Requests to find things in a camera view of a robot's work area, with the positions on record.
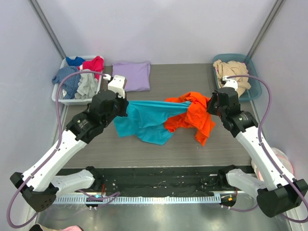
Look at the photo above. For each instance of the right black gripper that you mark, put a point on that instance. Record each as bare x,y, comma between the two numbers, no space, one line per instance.
211,105

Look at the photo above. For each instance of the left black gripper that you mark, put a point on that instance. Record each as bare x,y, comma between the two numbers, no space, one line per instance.
123,106

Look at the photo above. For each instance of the orange t shirt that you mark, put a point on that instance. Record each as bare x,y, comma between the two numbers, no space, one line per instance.
196,116

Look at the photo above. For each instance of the teal t shirt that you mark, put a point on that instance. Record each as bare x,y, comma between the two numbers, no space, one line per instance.
145,120

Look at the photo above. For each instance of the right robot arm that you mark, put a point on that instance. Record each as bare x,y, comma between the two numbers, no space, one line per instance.
279,191

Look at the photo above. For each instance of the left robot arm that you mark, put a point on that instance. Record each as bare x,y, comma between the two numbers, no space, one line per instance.
40,185

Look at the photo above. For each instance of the grey t shirt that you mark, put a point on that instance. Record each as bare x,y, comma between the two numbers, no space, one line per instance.
87,86

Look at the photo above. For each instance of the beige garment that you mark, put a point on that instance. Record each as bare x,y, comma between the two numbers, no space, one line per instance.
232,68

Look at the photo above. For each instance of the red t shirt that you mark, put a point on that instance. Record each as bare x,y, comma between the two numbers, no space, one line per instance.
96,64

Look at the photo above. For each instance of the blue checked shirt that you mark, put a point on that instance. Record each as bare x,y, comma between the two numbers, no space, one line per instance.
71,84

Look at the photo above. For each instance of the teal plastic basket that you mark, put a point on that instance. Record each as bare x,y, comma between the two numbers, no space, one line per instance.
255,91

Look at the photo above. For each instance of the folded lavender t shirt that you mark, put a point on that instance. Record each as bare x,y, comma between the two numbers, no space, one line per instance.
136,74

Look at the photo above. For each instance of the royal blue t shirt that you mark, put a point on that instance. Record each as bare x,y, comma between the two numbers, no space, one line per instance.
77,61

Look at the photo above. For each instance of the white round mesh hamper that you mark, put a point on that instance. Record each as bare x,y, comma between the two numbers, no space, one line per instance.
282,158

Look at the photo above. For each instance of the pink cloth at bottom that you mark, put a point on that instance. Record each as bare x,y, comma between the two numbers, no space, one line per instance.
39,227

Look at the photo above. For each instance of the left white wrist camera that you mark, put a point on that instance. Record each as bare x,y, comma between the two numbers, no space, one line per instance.
116,84

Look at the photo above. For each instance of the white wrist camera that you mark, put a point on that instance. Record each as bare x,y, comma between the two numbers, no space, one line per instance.
231,84
116,84

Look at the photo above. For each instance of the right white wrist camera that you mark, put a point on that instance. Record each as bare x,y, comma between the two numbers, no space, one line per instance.
231,84

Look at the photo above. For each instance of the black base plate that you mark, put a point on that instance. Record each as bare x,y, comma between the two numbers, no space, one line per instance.
160,181

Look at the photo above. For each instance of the slotted cable duct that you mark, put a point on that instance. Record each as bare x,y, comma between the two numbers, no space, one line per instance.
83,199

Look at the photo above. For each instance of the right aluminium corner post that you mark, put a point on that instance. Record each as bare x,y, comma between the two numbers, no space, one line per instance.
278,5

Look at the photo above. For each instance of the aluminium corner post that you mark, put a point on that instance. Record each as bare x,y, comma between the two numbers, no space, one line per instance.
48,29
278,5

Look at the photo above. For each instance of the left aluminium corner post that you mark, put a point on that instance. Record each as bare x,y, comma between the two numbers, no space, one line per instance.
48,29

